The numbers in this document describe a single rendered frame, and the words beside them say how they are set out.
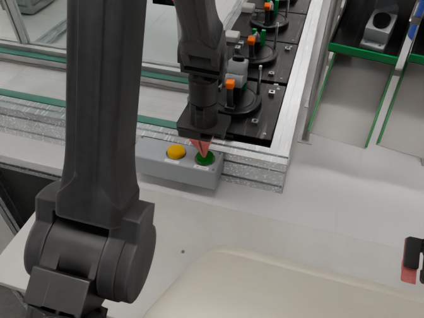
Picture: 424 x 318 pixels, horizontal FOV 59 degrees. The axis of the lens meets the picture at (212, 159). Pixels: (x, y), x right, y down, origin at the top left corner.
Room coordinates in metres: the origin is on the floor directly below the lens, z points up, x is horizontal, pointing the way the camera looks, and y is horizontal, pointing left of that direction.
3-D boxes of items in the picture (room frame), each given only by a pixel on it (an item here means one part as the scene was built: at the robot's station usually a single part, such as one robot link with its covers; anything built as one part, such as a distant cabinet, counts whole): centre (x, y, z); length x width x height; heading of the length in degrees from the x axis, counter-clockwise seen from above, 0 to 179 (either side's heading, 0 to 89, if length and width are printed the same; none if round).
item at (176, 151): (0.63, 0.08, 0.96); 0.04 x 0.04 x 0.02
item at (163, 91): (0.92, 0.22, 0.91); 0.84 x 0.28 x 0.10; 73
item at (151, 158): (0.63, 0.08, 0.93); 0.21 x 0.07 x 0.06; 73
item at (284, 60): (1.06, -0.13, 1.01); 0.24 x 0.24 x 0.13; 73
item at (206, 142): (0.61, 0.03, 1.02); 0.07 x 0.07 x 0.09; 74
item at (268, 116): (0.82, -0.06, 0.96); 0.24 x 0.24 x 0.02; 73
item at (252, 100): (0.82, -0.06, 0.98); 0.14 x 0.14 x 0.02
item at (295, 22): (1.30, -0.20, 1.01); 0.24 x 0.24 x 0.13; 73
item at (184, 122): (0.61, 0.02, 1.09); 0.10 x 0.07 x 0.07; 74
